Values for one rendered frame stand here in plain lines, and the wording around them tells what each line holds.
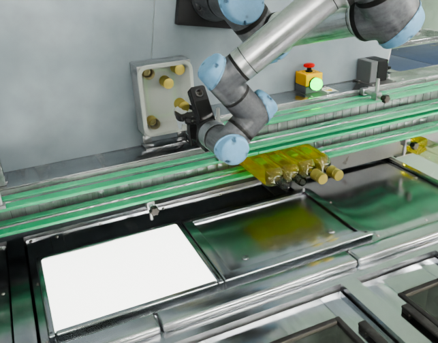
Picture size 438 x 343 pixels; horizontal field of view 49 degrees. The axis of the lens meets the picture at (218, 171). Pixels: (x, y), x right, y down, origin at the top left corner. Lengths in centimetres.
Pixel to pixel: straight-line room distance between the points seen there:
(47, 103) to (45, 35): 20
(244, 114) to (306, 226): 47
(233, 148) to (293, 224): 43
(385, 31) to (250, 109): 35
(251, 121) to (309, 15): 27
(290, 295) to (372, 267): 25
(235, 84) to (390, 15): 36
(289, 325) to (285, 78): 93
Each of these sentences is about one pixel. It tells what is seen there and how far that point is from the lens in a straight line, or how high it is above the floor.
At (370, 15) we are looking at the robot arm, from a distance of 116.
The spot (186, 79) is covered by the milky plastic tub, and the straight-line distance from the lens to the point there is 155.
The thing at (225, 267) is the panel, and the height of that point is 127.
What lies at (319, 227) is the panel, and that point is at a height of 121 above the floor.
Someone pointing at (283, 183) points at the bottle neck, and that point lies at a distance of 142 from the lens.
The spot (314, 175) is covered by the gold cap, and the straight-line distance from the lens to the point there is 148.
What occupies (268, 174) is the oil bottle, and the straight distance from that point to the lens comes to 146.
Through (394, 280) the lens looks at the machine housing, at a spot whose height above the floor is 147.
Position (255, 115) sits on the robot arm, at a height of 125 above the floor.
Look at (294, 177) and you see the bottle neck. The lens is 147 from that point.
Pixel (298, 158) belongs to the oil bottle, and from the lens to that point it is 154.
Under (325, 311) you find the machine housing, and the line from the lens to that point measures 125.
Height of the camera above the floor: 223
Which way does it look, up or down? 57 degrees down
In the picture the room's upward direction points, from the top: 133 degrees clockwise
